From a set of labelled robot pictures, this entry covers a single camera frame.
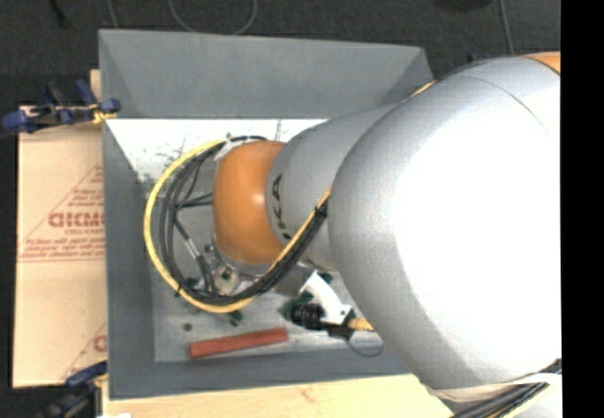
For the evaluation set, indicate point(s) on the grey metal bin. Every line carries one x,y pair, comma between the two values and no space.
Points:
236,76

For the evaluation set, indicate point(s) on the red-brown flat block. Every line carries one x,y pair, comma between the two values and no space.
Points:
238,343

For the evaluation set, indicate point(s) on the black cylinder on white bracket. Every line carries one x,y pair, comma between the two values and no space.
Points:
330,298

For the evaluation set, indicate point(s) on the brown cardboard board red print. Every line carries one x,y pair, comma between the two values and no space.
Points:
56,265

